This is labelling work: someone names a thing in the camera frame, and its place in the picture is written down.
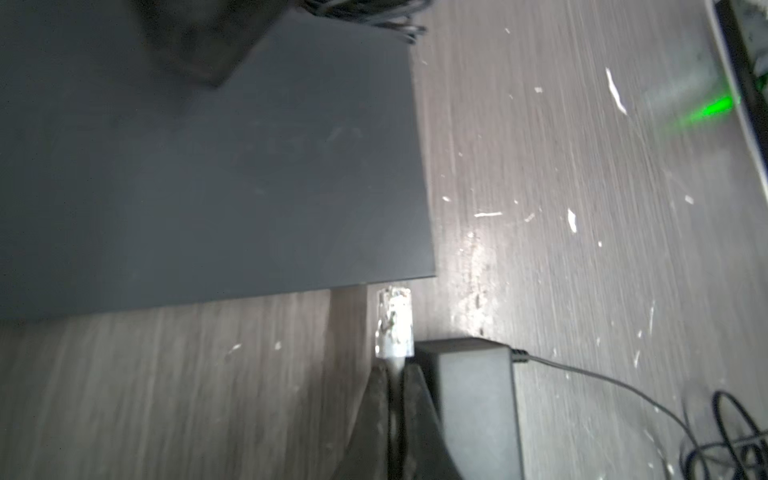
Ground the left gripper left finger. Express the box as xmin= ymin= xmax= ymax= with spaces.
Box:
xmin=332 ymin=362 xmax=390 ymax=480

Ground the black switch box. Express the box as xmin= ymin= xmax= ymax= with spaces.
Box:
xmin=1 ymin=1 xmax=436 ymax=320

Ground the black power adapter with cable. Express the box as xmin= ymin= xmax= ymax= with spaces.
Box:
xmin=413 ymin=337 xmax=768 ymax=480

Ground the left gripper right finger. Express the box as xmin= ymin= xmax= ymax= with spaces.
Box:
xmin=402 ymin=363 xmax=461 ymax=480

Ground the grey ethernet cable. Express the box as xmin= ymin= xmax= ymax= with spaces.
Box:
xmin=374 ymin=284 xmax=416 ymax=480

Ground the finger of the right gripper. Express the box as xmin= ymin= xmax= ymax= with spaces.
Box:
xmin=131 ymin=0 xmax=292 ymax=87

